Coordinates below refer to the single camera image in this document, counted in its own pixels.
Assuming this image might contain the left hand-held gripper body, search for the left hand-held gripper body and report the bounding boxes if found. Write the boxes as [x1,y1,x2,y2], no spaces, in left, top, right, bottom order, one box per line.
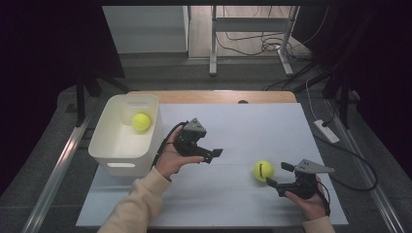
[173,117,216,158]

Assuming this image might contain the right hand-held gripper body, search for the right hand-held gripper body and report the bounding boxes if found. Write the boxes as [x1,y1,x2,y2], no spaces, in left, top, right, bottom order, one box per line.
[277,157,335,200]

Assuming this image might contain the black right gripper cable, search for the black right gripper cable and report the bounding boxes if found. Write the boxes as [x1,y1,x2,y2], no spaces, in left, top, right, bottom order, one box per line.
[316,180,331,216]

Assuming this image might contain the person's right hand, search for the person's right hand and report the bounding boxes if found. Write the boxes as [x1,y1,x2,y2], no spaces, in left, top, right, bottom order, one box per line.
[284,176,328,222]

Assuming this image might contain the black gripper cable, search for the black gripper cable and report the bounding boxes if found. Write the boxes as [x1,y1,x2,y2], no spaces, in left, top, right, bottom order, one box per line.
[151,121,189,168]
[316,180,331,216]

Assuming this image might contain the white table mat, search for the white table mat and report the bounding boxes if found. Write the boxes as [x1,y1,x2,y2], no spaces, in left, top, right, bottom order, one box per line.
[75,102,350,227]

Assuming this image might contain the white power strip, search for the white power strip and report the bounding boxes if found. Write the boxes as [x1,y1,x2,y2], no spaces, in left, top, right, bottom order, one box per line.
[313,118,341,145]

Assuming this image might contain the aluminium rail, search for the aluminium rail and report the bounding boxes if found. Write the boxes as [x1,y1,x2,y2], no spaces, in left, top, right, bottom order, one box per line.
[324,96,404,233]
[20,113,95,233]

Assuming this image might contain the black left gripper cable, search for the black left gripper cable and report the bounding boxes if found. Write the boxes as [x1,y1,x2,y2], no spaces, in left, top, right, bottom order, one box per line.
[151,121,189,168]

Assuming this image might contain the person's left hand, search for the person's left hand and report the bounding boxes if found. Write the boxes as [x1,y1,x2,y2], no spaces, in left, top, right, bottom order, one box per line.
[154,125,206,183]

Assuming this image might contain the white metal desk frame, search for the white metal desk frame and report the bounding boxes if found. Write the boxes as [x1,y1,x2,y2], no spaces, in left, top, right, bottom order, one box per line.
[208,5,300,78]

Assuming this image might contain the white plastic bin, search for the white plastic bin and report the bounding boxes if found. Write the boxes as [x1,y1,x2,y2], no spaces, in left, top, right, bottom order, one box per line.
[87,93,163,178]

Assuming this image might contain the yellow tennis ball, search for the yellow tennis ball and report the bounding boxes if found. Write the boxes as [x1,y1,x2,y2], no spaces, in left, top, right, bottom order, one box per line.
[253,160,275,183]
[131,112,153,133]

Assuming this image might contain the black power cable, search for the black power cable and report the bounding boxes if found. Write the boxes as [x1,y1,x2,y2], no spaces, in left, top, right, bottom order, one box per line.
[313,131,379,192]

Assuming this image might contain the black stand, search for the black stand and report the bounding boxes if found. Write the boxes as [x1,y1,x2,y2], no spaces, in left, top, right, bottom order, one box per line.
[292,61,359,130]
[75,57,131,128]

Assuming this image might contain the tangle of floor cables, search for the tangle of floor cables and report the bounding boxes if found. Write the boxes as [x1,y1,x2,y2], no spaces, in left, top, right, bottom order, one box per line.
[215,6,314,62]

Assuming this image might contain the white panel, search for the white panel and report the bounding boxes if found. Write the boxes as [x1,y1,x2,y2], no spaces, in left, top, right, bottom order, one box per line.
[102,5,189,54]

